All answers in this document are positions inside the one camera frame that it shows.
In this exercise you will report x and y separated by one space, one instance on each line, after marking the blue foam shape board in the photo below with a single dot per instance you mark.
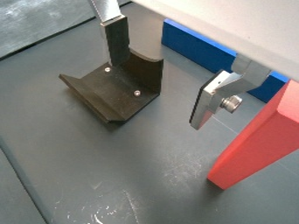
213 56

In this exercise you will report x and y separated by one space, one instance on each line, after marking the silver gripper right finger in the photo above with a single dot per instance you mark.
220 91

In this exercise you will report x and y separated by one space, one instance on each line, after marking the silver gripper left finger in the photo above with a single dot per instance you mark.
114 27

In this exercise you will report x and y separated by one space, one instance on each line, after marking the red rectangular block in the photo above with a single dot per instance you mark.
268 139

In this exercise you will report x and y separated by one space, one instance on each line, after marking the black curved holder stand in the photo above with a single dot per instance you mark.
117 91

